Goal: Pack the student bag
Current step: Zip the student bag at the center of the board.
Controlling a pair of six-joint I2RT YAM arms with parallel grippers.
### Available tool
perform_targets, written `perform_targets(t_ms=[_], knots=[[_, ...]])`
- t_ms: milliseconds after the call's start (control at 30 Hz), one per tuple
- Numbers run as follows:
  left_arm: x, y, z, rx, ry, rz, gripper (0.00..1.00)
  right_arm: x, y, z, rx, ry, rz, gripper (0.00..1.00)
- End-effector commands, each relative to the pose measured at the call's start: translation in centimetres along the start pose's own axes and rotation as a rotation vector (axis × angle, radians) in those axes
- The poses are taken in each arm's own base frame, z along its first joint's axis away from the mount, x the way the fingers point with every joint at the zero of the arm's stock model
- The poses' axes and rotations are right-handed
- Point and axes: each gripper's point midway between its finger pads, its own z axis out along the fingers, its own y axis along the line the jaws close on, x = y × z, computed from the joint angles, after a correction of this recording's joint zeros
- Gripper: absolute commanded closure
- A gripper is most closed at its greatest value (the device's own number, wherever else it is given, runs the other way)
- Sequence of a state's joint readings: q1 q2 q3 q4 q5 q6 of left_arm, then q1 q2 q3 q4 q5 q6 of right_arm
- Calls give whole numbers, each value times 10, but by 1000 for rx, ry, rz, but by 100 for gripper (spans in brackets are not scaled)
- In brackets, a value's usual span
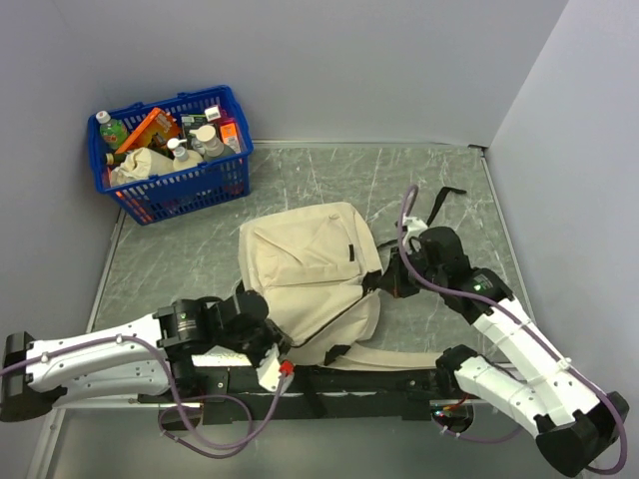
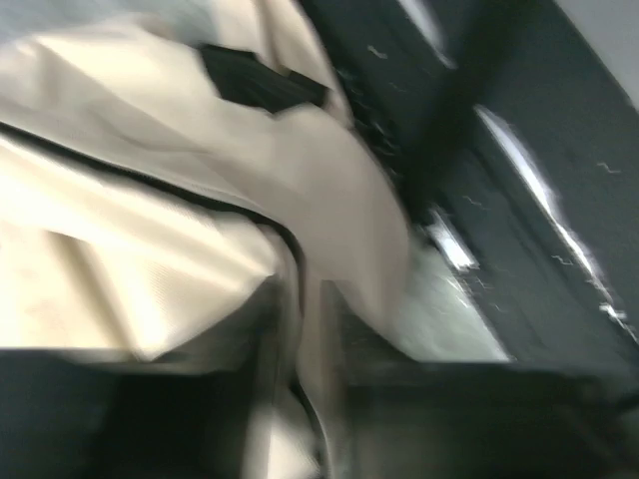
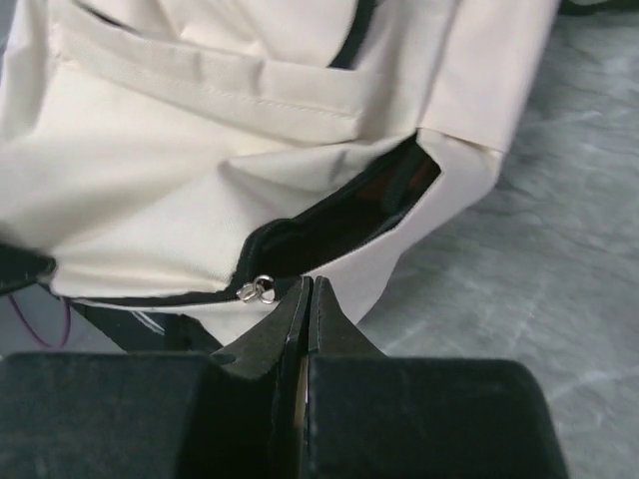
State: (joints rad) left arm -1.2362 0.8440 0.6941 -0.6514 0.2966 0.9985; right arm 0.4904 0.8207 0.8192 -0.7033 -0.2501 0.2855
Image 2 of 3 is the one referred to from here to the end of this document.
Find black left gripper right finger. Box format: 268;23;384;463
319;284;638;478

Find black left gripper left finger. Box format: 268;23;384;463
1;281;289;478

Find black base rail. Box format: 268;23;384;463
303;1;638;377

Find cream canvas backpack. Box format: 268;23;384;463
1;1;410;478

